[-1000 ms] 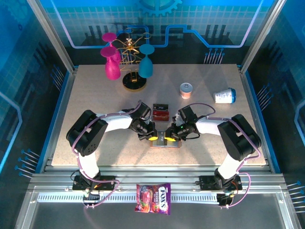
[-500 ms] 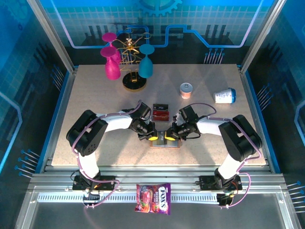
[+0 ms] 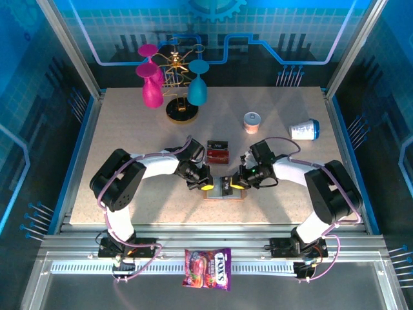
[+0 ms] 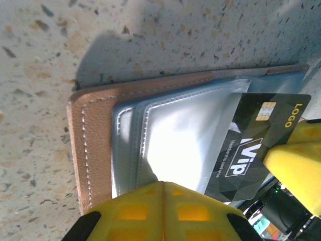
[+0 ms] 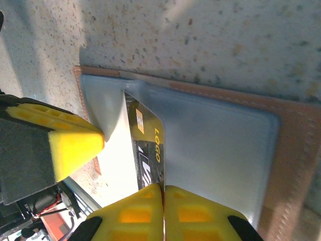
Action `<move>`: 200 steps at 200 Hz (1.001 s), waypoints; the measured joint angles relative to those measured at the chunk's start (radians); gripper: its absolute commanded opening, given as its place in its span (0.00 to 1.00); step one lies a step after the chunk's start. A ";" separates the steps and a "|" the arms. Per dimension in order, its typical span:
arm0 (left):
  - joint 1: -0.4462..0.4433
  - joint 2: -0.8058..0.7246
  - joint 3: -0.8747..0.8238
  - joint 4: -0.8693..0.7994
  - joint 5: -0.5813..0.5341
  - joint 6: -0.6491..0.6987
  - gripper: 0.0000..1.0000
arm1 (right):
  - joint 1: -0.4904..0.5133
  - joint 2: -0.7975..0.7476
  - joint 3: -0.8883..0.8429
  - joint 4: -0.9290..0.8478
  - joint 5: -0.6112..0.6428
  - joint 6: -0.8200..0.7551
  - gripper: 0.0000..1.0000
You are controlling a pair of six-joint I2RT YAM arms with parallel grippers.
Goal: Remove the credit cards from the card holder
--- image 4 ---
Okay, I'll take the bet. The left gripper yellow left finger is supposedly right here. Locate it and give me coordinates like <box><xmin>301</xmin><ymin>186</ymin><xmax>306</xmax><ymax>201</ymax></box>
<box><xmin>61</xmin><ymin>180</ymin><xmax>165</xmax><ymax>241</ymax></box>

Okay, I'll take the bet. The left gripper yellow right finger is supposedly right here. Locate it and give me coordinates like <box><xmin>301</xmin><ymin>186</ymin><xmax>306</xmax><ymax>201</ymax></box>
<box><xmin>164</xmin><ymin>182</ymin><xmax>264</xmax><ymax>241</ymax></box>

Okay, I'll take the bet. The black VIP card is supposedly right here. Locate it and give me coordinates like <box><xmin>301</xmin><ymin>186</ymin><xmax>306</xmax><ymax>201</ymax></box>
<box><xmin>204</xmin><ymin>92</ymin><xmax>312</xmax><ymax>203</ymax></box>

